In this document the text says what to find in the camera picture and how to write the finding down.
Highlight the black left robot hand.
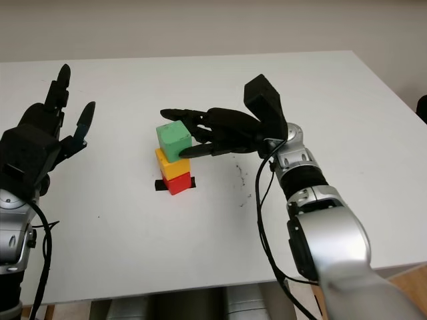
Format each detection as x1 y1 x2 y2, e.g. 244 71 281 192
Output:
18 64 97 196

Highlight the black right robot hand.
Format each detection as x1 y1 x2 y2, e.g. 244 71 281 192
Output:
160 107 272 159

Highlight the green cube block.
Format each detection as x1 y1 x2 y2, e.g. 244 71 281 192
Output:
155 121 193 163

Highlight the yellow cube block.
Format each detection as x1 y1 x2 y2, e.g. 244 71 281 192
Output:
155 149 191 179

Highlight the red cube block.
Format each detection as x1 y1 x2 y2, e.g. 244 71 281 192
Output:
161 171 191 196

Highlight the black tape strip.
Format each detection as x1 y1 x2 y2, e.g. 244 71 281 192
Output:
154 177 196 193

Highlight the grey robot lower body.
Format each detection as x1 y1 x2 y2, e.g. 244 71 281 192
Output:
89 283 294 320

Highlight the dark round background object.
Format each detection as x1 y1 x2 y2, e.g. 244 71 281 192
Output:
416 95 427 124

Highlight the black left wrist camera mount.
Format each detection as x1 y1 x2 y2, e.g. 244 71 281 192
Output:
0 125 63 201

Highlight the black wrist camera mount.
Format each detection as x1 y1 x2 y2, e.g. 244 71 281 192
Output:
0 125 63 201
244 74 288 141

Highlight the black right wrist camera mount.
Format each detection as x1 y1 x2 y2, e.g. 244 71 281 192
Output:
244 74 288 141

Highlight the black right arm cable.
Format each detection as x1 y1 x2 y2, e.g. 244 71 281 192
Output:
255 139 323 320

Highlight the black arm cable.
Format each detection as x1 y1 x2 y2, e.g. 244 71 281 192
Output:
255 139 323 320
29 199 61 320

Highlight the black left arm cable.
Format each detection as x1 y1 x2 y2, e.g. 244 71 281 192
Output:
29 199 61 320

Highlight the white table frame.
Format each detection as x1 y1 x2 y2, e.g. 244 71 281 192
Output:
373 258 427 277

